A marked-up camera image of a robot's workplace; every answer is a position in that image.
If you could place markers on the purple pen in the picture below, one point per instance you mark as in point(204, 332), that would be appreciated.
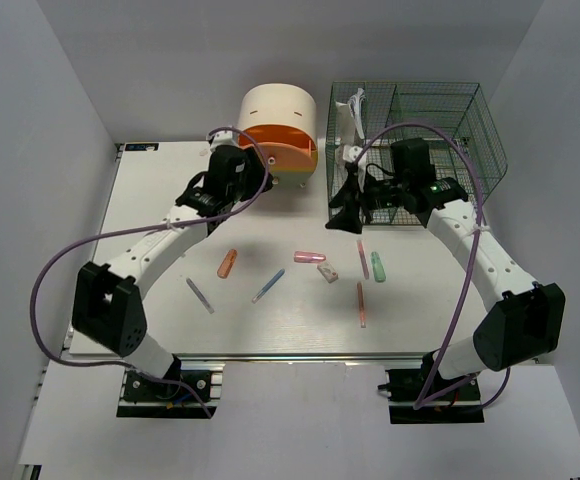
point(200, 296)

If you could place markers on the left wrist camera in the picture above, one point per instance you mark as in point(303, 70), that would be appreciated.
point(227, 136)

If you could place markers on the white eraser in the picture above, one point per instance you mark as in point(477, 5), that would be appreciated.
point(327, 271)

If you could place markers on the orange highlighter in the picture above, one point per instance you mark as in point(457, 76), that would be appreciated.
point(227, 264)

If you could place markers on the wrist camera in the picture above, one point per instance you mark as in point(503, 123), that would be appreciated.
point(227, 136)
point(349, 155)

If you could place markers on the orange pen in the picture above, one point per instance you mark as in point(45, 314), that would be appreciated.
point(361, 304)

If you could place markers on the pink highlighter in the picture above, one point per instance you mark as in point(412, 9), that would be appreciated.
point(305, 257)

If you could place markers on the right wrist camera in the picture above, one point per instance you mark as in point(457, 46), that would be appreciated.
point(349, 155)

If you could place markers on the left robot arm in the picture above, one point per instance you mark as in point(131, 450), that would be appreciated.
point(108, 304)

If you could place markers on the blue pen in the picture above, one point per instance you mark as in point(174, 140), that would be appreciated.
point(268, 285)

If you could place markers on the green wire mesh organizer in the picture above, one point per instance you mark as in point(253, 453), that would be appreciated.
point(433, 130)

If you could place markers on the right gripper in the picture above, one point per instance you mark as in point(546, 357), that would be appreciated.
point(349, 218)

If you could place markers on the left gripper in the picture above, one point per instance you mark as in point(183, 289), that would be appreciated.
point(257, 177)

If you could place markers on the pink pen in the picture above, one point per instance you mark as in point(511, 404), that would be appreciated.
point(363, 260)

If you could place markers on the white paper booklet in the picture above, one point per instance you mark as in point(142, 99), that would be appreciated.
point(347, 126)

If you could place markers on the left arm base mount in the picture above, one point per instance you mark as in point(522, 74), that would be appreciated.
point(142, 399)

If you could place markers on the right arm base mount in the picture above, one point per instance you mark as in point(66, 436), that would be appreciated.
point(402, 387)

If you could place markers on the round drawer storage box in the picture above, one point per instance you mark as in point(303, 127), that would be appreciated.
point(281, 118)

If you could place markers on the green highlighter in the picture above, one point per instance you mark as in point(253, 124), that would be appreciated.
point(378, 268)

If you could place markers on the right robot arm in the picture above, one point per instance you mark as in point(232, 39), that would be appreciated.
point(523, 317)

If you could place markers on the black label sticker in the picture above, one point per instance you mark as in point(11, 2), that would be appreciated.
point(141, 147)

